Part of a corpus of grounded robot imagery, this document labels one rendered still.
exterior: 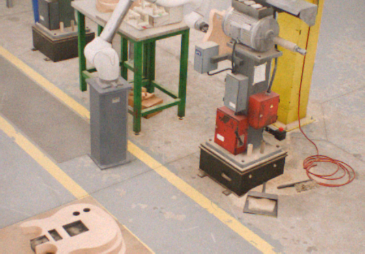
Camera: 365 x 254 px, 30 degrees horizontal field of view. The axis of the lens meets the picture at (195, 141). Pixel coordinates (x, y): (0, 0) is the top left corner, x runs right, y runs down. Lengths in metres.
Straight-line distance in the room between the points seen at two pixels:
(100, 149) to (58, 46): 2.11
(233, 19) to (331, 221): 1.67
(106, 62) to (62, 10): 2.29
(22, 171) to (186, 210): 1.38
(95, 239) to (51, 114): 3.27
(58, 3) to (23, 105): 1.33
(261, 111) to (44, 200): 1.76
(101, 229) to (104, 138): 2.23
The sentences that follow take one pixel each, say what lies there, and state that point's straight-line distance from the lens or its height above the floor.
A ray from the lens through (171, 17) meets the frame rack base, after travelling 5.89.
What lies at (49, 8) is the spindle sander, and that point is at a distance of 7.31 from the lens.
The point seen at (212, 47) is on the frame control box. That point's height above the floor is 1.12.
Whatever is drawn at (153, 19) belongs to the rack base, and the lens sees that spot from 5.79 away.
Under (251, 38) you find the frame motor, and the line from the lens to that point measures 4.88.
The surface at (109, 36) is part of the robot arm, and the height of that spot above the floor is 1.01.
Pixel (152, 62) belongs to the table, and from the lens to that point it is 6.42.
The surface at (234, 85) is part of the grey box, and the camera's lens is 5.02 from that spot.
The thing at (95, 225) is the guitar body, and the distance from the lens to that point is 3.30.
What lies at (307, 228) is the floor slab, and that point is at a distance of 5.11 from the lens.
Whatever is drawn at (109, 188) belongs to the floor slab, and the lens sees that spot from 5.34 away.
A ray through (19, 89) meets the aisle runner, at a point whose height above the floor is 0.00.
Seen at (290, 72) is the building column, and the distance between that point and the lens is 6.11.
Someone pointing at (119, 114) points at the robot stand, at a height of 0.47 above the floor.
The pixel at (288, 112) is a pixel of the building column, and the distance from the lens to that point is 6.26.
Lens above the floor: 3.06
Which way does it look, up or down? 31 degrees down
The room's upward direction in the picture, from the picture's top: 4 degrees clockwise
